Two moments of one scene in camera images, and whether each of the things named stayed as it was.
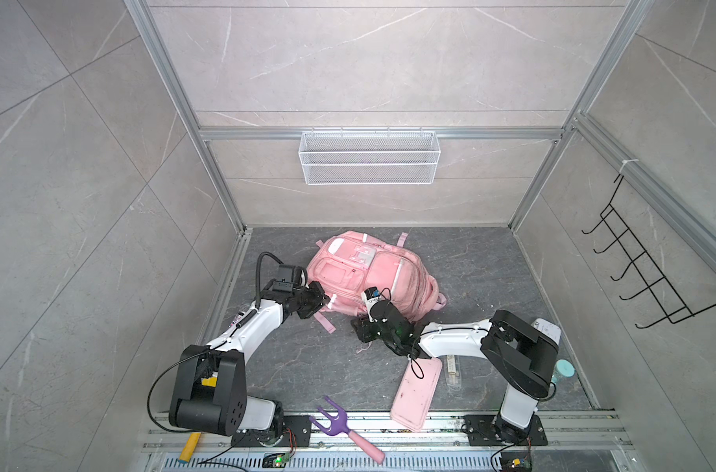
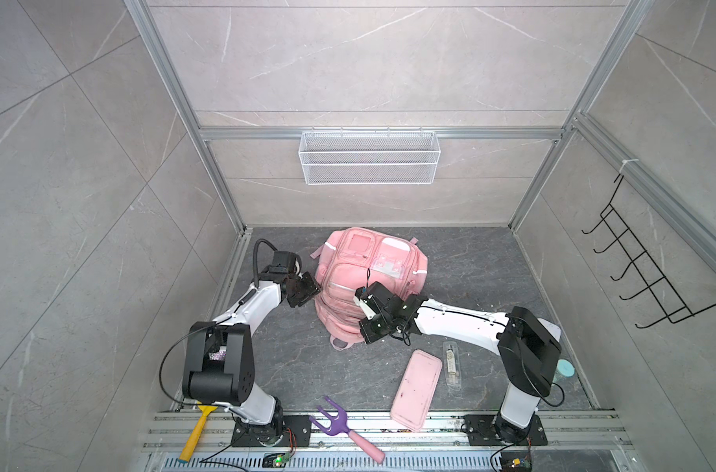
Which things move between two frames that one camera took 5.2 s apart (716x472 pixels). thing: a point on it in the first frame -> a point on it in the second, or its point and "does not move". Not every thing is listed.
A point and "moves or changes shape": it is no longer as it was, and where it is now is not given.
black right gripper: x=364 y=329 -> x=366 y=330
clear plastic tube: x=453 y=371 does not move
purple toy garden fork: x=338 y=425 does not move
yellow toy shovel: x=189 y=447 does not move
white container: x=550 y=329 does not move
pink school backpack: x=347 y=263 moves or changes shape
